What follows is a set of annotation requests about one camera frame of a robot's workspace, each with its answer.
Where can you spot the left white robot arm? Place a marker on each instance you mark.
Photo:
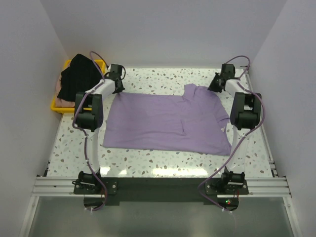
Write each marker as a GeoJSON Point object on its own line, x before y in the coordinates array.
{"type": "Point", "coordinates": [88, 118]}

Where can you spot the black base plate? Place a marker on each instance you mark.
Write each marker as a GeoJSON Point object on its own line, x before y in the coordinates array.
{"type": "Point", "coordinates": [114, 191]}

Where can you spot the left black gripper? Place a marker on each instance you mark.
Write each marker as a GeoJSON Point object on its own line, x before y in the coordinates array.
{"type": "Point", "coordinates": [120, 89]}

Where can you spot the yellow plastic bin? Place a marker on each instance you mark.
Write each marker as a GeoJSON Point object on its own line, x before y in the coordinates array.
{"type": "Point", "coordinates": [101, 64]}

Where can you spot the purple t shirt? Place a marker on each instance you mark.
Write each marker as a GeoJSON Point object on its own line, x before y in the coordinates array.
{"type": "Point", "coordinates": [192, 122]}

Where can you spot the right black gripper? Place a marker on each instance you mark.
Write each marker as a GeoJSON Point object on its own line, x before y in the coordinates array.
{"type": "Point", "coordinates": [212, 86]}

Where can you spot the pink t shirt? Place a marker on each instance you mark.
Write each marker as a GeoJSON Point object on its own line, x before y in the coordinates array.
{"type": "Point", "coordinates": [61, 102]}

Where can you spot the black t shirt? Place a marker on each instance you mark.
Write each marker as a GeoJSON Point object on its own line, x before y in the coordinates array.
{"type": "Point", "coordinates": [80, 76]}

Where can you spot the aluminium frame rail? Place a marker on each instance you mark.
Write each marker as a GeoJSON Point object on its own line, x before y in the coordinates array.
{"type": "Point", "coordinates": [258, 187]}

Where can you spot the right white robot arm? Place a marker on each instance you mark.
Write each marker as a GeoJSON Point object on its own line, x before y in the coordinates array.
{"type": "Point", "coordinates": [245, 117]}

